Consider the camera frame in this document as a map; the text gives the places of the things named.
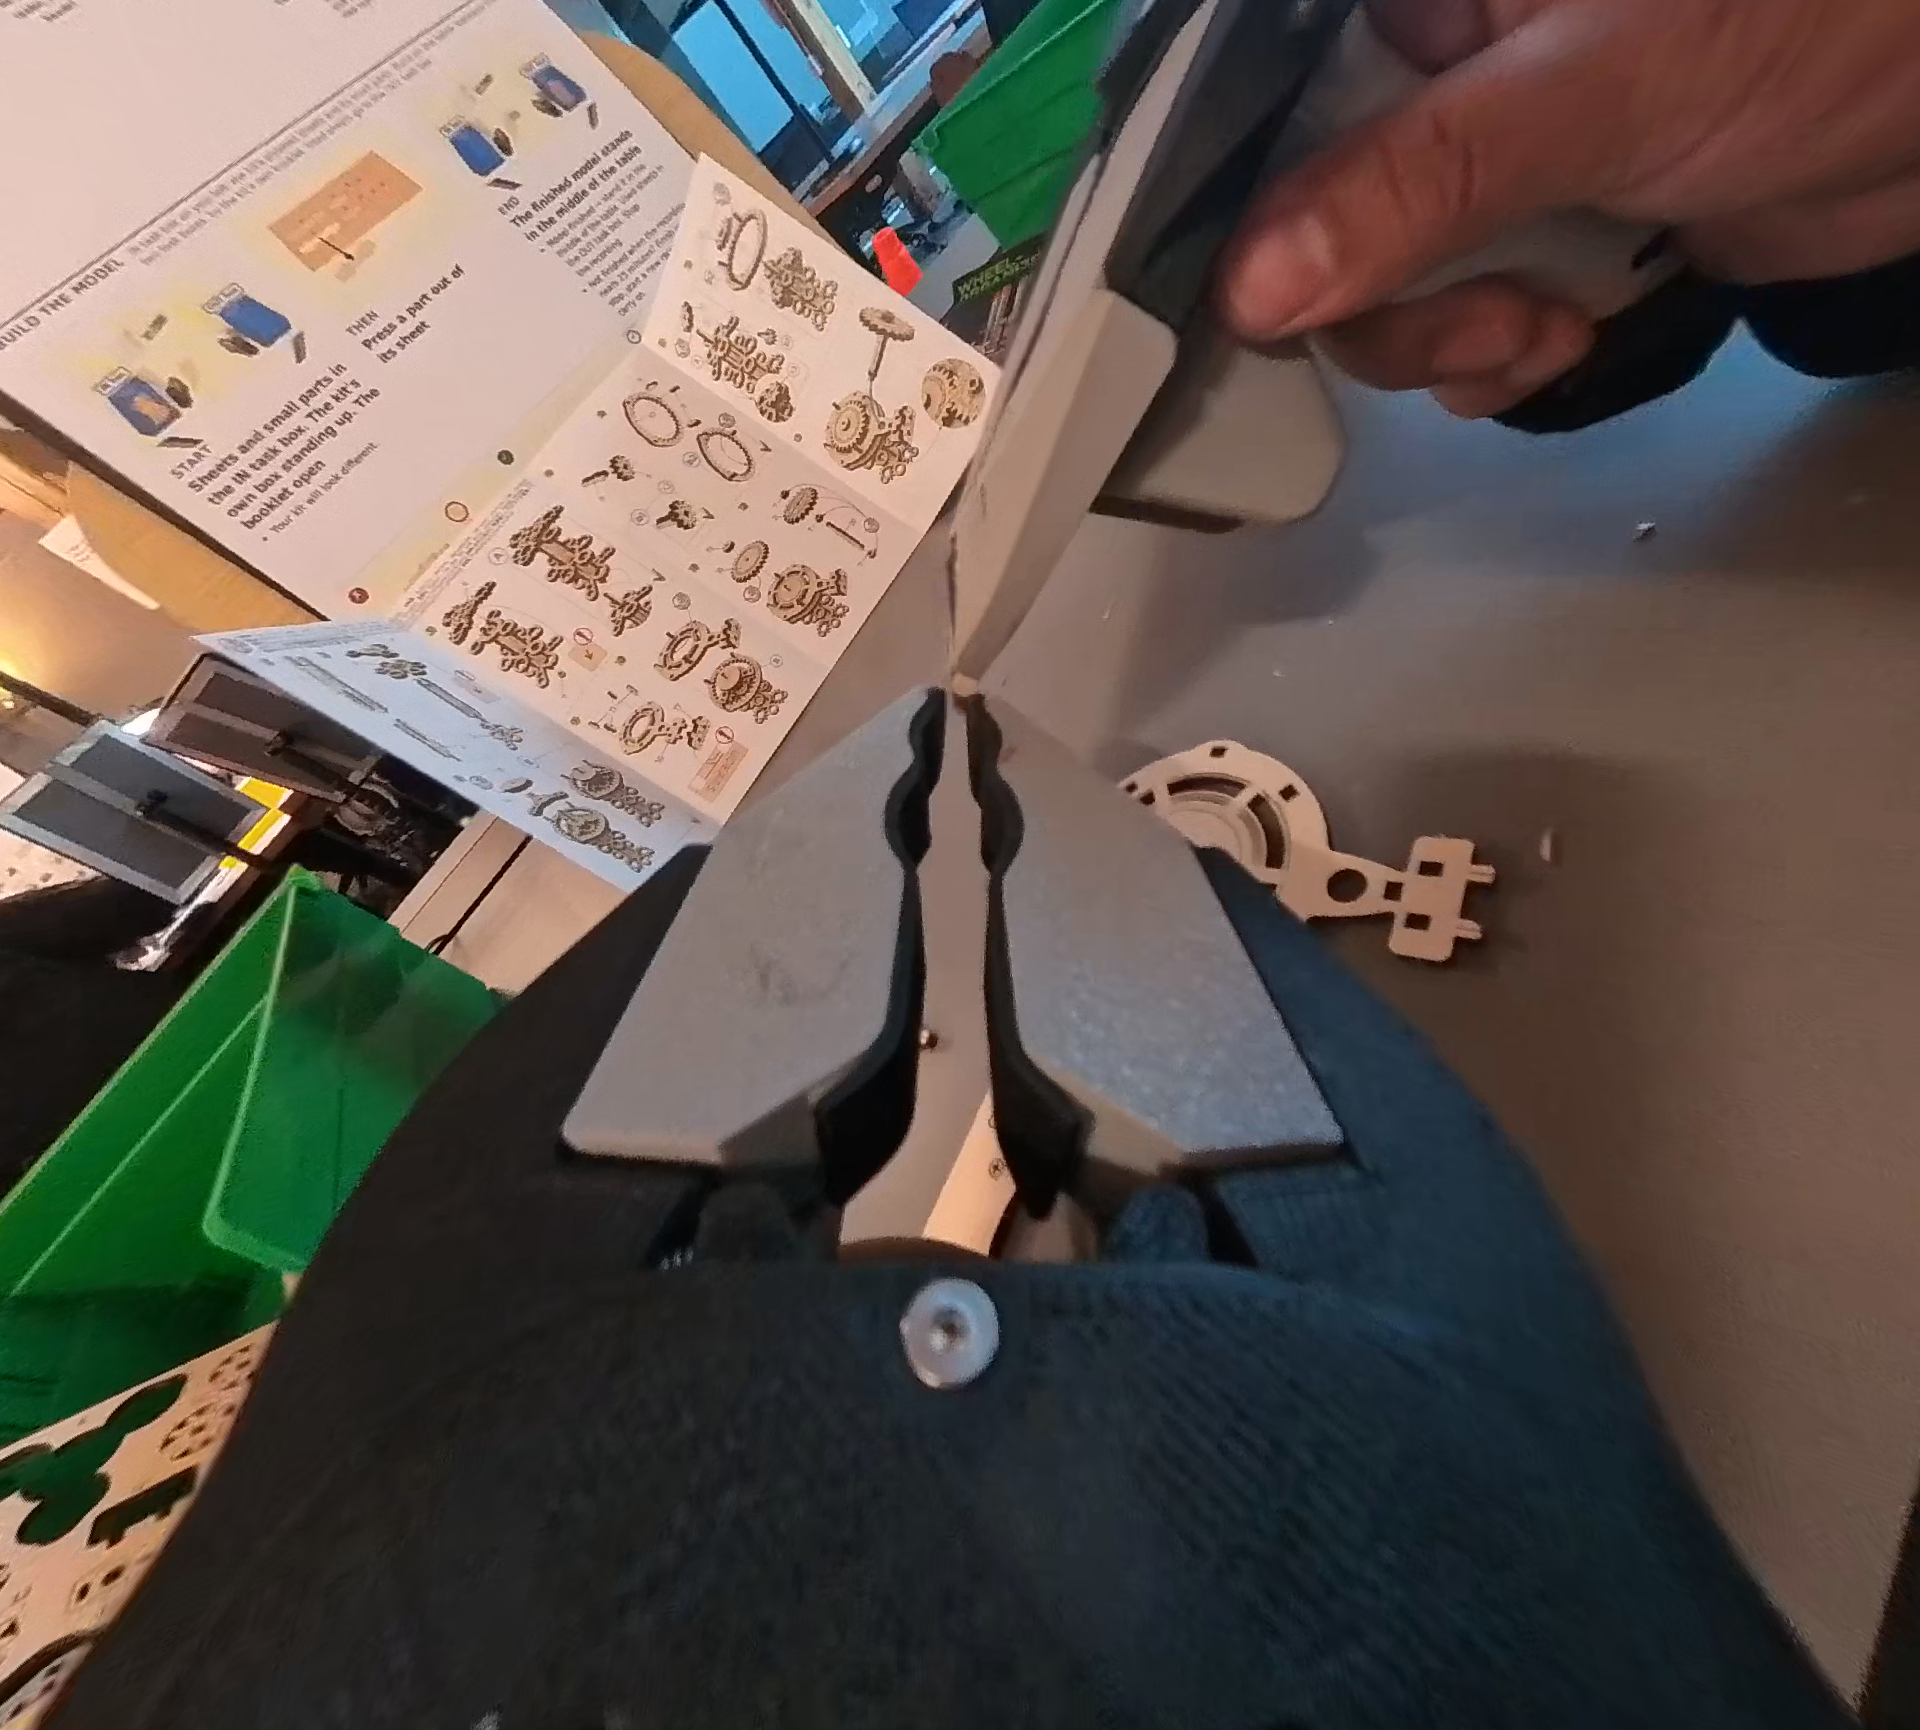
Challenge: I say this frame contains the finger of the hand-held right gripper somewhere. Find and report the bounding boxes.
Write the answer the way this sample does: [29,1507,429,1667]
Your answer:
[948,4,1250,699]
[1093,313,1344,537]

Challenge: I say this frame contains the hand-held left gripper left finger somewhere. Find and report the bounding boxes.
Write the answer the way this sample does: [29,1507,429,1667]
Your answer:
[562,686,950,1200]

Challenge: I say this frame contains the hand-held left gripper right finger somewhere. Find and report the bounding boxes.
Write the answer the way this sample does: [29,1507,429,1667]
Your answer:
[964,693,1348,1227]

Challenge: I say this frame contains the round wooden model part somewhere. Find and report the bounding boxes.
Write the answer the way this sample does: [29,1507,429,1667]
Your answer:
[1116,737,1498,969]

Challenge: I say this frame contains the dark model kit box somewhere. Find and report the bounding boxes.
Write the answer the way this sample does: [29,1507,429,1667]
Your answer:
[948,244,1061,360]

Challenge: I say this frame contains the person's right hand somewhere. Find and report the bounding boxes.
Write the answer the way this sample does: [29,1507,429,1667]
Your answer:
[1219,0,1920,416]

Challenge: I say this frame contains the green plastic bin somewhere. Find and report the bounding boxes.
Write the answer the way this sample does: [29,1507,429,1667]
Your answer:
[0,865,504,1455]
[913,0,1188,249]

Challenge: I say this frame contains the folded assembly instruction booklet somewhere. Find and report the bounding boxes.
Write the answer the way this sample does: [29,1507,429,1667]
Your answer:
[193,153,1004,896]

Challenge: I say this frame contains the black framed small panel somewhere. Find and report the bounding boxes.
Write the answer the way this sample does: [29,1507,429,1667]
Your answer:
[151,653,385,802]
[0,722,270,911]

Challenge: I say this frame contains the white instruction poster board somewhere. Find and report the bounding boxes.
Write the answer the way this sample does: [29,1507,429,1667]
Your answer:
[0,0,651,622]

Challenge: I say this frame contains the wooden laser-cut part sheet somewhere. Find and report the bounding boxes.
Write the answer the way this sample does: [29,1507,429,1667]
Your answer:
[0,1323,289,1730]

